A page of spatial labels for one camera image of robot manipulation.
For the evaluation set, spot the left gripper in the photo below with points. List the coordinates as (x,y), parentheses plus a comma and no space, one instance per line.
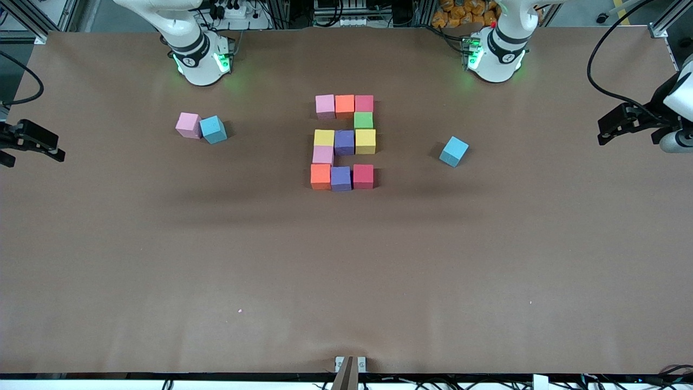
(655,109)

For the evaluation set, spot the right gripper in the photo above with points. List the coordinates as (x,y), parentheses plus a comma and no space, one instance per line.
(6,135)

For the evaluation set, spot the yellow foam cube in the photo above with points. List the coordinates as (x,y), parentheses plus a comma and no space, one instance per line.
(324,137)
(365,141)

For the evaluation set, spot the green foam cube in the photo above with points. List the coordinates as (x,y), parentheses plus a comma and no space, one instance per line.
(364,119)

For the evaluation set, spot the magenta foam cube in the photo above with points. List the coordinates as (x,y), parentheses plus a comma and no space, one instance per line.
(363,176)
(364,103)

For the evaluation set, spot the purple foam cube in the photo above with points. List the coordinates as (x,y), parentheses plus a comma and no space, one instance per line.
(345,142)
(341,178)

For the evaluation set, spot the orange foam cube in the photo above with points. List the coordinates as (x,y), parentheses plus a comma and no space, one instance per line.
(345,106)
(320,176)

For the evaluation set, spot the pink foam cube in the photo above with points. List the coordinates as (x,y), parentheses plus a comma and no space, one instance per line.
(323,154)
(325,105)
(188,125)

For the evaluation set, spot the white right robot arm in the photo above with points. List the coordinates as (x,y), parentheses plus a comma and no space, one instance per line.
(197,65)

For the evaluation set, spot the blue foam cube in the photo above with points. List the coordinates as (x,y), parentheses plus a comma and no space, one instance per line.
(453,151)
(213,129)

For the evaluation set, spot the orange snack bag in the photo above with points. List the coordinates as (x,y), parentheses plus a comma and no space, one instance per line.
(460,13)

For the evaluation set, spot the white power strip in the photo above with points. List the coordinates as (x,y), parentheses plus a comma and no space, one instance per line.
(238,21)

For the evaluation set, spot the white electrical device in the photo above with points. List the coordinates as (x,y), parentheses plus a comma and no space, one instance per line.
(352,21)

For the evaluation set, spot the brown paper table cover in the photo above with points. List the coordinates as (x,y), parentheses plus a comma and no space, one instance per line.
(346,271)

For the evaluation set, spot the aluminium table side rail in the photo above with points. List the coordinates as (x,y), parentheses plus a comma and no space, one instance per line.
(673,51)

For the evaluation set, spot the aluminium frame profile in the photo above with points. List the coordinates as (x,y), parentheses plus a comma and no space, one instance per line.
(24,21)
(671,19)

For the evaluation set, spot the small metal bracket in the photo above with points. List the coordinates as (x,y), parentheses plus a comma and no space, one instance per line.
(361,364)

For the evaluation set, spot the brown post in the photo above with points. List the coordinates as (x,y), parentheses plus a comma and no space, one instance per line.
(346,376)

